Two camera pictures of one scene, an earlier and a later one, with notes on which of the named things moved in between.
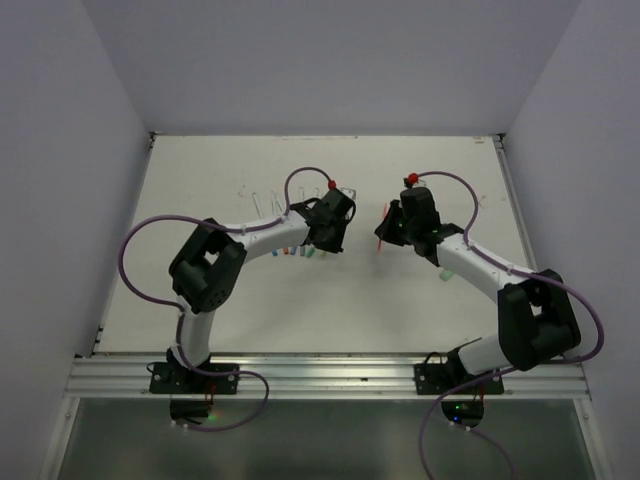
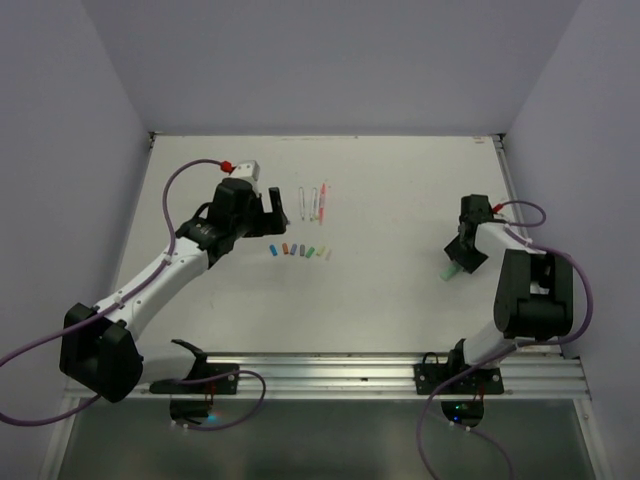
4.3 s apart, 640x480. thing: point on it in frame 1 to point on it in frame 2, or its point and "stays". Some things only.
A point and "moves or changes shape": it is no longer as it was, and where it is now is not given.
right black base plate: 434,378 stays
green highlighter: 446,275 stays
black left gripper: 334,246 to 269,223
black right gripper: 385,229 to 469,262
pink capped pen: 380,243 moves or changes shape
